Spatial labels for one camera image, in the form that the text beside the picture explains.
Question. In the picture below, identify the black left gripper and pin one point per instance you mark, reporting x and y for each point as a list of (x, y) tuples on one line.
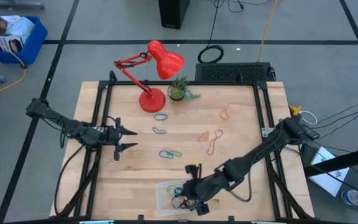
[(113, 137)]

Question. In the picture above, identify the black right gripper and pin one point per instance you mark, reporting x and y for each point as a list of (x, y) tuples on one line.
[(205, 188)]

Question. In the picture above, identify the wide blue rubber band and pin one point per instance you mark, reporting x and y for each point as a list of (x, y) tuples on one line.
[(178, 191)]

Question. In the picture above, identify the long black rubber band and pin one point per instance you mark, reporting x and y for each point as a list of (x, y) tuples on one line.
[(176, 203)]

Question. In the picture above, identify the thin blue rubber band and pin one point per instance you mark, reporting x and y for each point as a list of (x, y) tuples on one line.
[(154, 117), (153, 129), (160, 154)]

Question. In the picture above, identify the thin red rubber band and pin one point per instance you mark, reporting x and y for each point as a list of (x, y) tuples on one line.
[(214, 140)]

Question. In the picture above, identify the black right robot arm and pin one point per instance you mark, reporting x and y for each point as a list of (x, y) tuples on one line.
[(259, 152)]

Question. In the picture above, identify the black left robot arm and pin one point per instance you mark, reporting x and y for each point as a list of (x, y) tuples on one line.
[(73, 127)]

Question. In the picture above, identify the clear plastic bin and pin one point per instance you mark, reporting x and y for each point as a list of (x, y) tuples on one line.
[(162, 211)]

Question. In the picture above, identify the pale orange rubber band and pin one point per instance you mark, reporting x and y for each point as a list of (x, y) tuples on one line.
[(199, 138)]

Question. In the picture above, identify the red desk lamp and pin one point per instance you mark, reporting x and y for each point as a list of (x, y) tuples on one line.
[(152, 101)]

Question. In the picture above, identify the potted succulent plant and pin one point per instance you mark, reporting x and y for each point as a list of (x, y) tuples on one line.
[(176, 92)]

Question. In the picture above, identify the blue plastic storage tub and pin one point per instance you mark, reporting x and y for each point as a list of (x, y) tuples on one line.
[(34, 46)]

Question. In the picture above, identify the yellow plastic clamp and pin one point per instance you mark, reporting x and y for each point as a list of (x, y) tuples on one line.
[(295, 109)]

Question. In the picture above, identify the black computer tower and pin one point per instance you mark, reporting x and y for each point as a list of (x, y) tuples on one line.
[(172, 12)]

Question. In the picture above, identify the black metal bar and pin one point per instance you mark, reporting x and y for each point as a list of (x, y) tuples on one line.
[(337, 161)]

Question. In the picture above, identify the white printed cardboard box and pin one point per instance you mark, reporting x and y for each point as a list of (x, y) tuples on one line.
[(5, 23), (9, 43)]

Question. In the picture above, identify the white plastic bottle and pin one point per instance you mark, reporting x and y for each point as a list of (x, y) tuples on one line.
[(356, 196)]

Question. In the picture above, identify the black aluminium table frame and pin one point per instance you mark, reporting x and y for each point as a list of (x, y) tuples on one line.
[(179, 83)]

